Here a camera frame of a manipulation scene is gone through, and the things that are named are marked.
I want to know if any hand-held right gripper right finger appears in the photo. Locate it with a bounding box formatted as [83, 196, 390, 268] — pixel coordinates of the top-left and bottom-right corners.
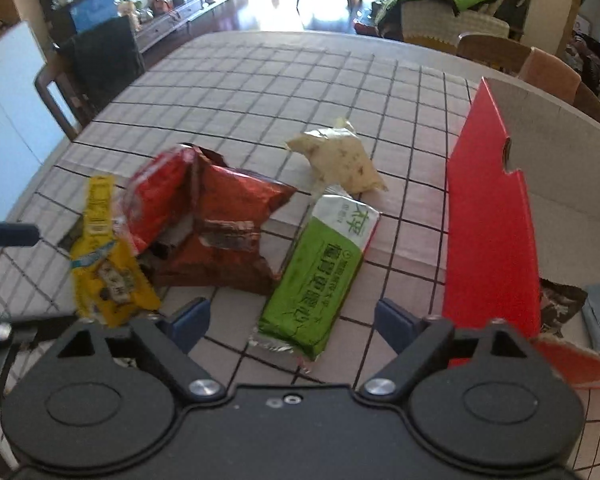
[357, 298, 532, 404]

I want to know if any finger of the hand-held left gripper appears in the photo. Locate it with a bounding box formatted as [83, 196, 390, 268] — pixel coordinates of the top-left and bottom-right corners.
[0, 310, 78, 406]
[0, 219, 44, 249]

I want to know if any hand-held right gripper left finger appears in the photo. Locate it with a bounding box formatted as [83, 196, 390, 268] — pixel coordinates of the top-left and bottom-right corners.
[55, 297, 227, 406]

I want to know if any yellow snack packet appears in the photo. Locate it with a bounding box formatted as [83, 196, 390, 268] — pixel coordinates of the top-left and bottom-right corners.
[69, 175, 162, 329]

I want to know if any green snack packet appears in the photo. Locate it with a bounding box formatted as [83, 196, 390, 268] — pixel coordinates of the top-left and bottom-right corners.
[250, 192, 383, 362]

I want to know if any dark red snack bag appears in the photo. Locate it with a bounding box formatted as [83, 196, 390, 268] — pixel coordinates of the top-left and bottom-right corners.
[149, 144, 299, 297]

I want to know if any bright red snack bag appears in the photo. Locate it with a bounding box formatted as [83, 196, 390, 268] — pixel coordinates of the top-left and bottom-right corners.
[117, 146, 202, 257]

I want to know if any red cardboard box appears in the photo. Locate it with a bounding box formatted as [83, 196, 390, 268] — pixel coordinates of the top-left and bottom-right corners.
[442, 77, 600, 407]

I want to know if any beige snack packet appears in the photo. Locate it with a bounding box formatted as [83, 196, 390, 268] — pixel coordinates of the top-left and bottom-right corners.
[286, 118, 389, 197]

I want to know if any white cabinet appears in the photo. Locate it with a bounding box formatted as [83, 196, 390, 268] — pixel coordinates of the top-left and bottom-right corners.
[0, 21, 77, 243]

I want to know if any dark wooden chair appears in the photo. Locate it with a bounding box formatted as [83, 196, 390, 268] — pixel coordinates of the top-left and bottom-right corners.
[34, 55, 101, 142]

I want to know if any brown crinkled snack packet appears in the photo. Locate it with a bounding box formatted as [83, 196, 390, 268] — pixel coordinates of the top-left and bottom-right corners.
[537, 277, 589, 342]

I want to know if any black cloth on chair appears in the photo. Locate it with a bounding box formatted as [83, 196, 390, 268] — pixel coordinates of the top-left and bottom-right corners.
[60, 15, 147, 113]

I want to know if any blue panel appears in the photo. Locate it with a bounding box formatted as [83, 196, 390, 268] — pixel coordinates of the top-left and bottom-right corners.
[69, 0, 119, 35]

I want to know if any checked tablecloth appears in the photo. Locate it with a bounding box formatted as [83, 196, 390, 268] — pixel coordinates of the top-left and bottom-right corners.
[0, 30, 600, 480]

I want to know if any low wooden media console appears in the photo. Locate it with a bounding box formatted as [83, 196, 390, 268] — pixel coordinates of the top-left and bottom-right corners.
[129, 0, 252, 57]

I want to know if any brown wooden chair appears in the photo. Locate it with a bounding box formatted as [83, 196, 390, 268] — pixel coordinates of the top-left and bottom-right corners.
[456, 32, 534, 77]

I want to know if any chair with pink cloth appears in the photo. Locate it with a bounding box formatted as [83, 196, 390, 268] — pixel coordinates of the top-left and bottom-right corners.
[516, 47, 600, 127]

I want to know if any sofa with beige throw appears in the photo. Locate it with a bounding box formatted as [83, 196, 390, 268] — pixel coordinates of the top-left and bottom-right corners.
[375, 0, 512, 55]

